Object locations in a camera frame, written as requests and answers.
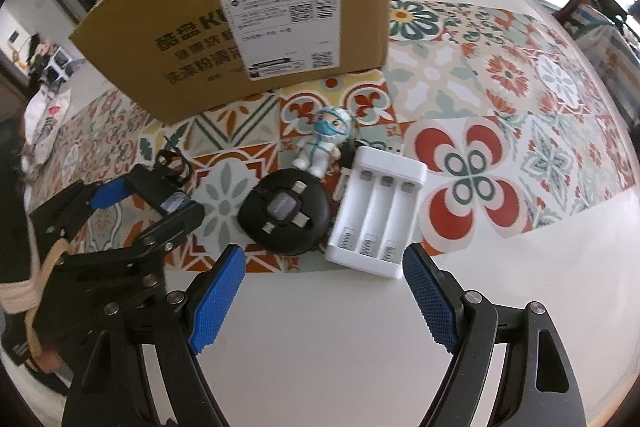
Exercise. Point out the white battery charger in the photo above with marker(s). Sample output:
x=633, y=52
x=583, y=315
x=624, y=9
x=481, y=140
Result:
x=380, y=207

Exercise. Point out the wooden chair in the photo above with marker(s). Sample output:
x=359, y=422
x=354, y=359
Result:
x=570, y=9

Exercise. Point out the white red snack bag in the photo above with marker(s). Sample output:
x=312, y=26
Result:
x=47, y=122

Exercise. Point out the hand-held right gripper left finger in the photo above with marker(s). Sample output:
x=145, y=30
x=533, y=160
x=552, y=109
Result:
x=215, y=302

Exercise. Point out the person's left hand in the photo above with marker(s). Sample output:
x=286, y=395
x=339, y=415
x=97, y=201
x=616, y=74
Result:
x=20, y=297

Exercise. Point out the striped cloth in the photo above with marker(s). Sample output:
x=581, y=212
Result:
x=615, y=57

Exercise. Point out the cluttered white shelf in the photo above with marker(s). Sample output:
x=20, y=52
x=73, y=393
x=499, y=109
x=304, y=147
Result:
x=55, y=59

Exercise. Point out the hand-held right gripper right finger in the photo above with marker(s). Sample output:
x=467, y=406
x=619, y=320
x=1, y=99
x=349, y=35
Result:
x=430, y=297

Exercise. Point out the small medic figurine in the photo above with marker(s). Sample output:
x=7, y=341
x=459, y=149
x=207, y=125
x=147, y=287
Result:
x=322, y=142

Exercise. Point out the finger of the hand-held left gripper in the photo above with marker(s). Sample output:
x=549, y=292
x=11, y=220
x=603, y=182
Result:
x=170, y=232
x=114, y=194

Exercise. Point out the brown cardboard box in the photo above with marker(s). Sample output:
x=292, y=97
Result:
x=175, y=32

